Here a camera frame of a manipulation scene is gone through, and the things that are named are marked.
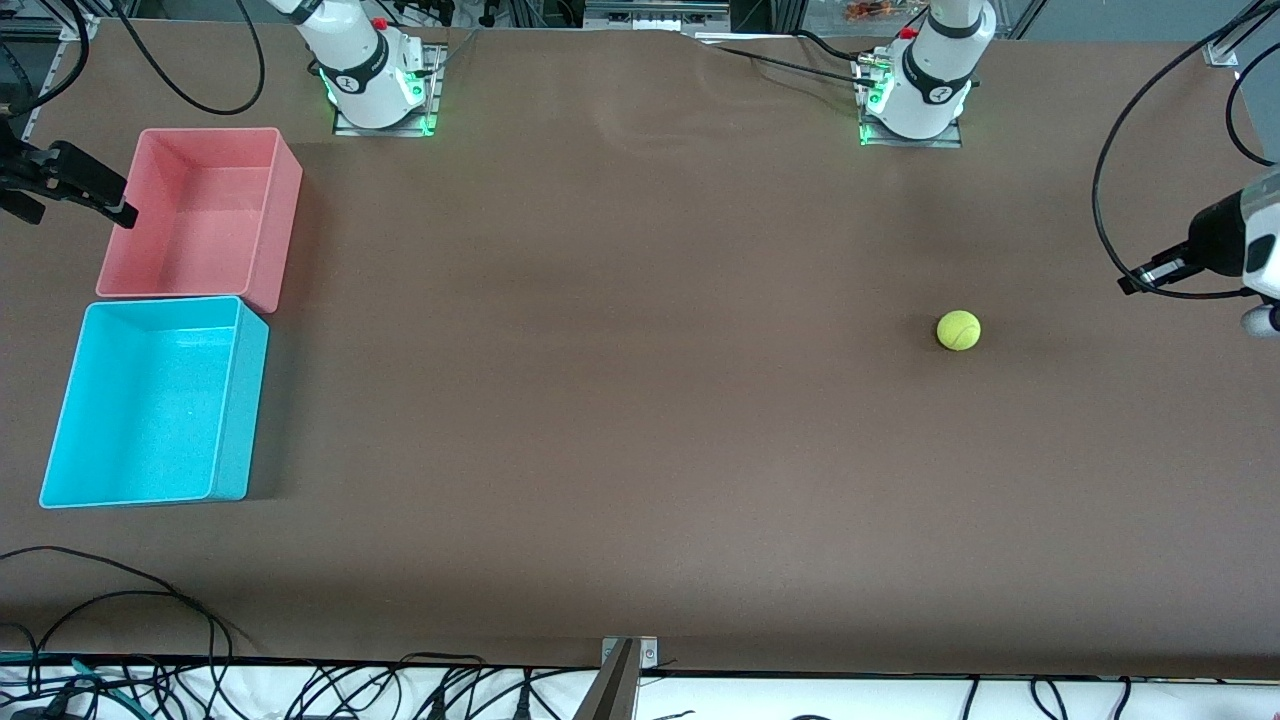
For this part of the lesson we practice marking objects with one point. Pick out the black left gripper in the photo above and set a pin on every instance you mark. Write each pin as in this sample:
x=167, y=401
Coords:
x=1214, y=239

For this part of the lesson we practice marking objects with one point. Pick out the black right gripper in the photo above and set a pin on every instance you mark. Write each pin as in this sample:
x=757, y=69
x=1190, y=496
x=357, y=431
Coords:
x=28, y=172

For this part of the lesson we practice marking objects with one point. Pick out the yellow-green tennis ball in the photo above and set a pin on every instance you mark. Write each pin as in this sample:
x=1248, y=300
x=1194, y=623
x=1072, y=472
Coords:
x=958, y=330

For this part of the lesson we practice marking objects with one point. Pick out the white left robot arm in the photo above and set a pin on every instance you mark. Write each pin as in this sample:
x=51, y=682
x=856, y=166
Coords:
x=930, y=70

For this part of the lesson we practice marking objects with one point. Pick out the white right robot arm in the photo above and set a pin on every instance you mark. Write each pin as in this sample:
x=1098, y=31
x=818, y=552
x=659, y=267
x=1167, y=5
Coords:
x=360, y=60

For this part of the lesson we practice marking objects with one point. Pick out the pink plastic bin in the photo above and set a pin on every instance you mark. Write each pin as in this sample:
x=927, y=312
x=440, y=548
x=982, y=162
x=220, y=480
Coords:
x=220, y=230

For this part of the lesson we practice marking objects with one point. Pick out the blue plastic bin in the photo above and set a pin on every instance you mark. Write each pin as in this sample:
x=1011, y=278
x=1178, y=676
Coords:
x=140, y=410

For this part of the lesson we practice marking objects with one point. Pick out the orange background item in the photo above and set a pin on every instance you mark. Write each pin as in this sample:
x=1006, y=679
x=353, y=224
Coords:
x=875, y=10

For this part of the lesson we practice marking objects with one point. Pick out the large table cover mat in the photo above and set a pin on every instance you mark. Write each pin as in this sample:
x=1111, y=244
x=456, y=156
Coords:
x=640, y=450

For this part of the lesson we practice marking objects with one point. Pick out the white lower shelf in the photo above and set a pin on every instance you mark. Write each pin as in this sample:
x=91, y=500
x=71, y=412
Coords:
x=800, y=700

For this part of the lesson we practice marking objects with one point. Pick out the grey background device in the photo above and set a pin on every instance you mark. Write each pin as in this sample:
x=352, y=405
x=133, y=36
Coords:
x=650, y=12

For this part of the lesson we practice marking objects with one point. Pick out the aluminium frame profile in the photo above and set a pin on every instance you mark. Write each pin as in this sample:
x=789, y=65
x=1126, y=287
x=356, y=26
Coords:
x=40, y=28
x=1222, y=50

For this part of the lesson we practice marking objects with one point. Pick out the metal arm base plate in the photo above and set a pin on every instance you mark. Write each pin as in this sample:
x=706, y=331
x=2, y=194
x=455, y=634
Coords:
x=945, y=140
x=385, y=131

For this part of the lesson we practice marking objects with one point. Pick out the small metal bracket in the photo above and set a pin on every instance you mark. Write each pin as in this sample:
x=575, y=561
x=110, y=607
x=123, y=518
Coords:
x=648, y=655

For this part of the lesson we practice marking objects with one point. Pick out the dark grey camera post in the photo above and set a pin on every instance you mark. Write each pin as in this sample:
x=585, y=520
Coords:
x=612, y=695

